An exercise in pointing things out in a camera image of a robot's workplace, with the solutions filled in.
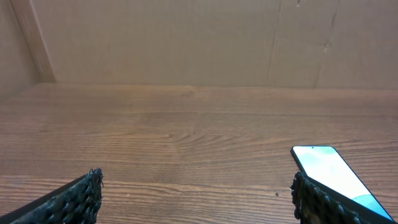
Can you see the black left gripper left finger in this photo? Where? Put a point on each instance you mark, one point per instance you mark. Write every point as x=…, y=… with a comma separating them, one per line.
x=76, y=202

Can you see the Samsung Galaxy smartphone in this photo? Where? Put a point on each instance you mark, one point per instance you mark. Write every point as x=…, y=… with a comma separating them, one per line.
x=325, y=165

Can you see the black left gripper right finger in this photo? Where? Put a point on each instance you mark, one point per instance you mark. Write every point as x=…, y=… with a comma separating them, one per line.
x=317, y=203

